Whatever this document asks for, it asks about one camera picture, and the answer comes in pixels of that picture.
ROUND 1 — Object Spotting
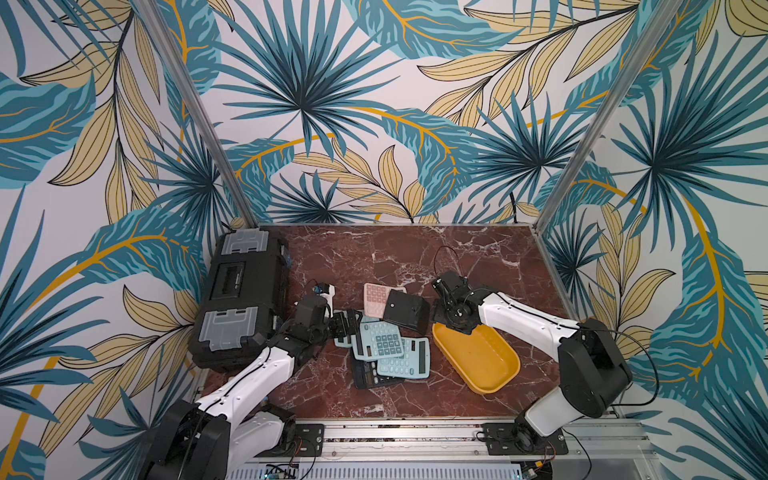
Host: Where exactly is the large teal calculator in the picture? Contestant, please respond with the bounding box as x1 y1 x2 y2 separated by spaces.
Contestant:
352 321 404 362

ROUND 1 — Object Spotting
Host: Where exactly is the black keyed calculator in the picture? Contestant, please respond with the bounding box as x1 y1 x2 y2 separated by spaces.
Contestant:
350 356 405 390

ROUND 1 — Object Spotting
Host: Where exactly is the yellow plastic tray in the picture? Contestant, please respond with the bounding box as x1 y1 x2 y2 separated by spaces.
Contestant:
432 323 521 395

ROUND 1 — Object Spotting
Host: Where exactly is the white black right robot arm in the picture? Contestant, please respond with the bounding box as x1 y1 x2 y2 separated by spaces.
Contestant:
432 271 632 451

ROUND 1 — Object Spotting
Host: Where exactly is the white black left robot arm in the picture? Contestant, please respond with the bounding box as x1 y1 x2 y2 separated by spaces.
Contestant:
138 295 363 479

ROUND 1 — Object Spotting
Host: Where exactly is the small teal calculator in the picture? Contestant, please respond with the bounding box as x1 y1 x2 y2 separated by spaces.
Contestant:
333 310 364 348

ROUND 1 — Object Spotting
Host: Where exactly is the pink calculator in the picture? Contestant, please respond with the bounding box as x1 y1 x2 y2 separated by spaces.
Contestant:
363 283 406 319

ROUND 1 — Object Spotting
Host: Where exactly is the black upside-down calculator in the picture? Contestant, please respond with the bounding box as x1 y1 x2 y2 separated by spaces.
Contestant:
382 290 430 336

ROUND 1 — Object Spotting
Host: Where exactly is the black plastic toolbox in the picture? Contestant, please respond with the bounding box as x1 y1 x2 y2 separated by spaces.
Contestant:
188 228 289 373

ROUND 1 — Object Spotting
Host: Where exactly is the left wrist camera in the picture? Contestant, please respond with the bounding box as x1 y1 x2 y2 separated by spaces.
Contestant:
313 283 335 311

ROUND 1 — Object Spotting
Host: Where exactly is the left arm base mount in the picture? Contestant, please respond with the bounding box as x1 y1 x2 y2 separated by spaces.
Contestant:
257 423 325 458

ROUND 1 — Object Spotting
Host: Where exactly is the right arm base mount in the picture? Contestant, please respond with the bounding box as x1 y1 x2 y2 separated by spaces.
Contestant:
475 422 569 459

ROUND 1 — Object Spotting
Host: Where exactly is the left aluminium corner post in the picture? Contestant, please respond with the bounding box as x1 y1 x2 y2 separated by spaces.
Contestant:
134 0 259 228

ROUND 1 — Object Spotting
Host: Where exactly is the aluminium corner post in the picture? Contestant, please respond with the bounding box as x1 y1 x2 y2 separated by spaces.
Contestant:
134 0 259 228
532 0 682 236

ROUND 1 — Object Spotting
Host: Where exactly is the aluminium front rail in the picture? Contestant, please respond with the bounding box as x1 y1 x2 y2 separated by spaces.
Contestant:
143 418 661 480

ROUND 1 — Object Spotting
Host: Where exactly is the right aluminium corner post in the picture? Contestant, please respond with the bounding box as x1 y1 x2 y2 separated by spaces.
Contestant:
532 0 682 236

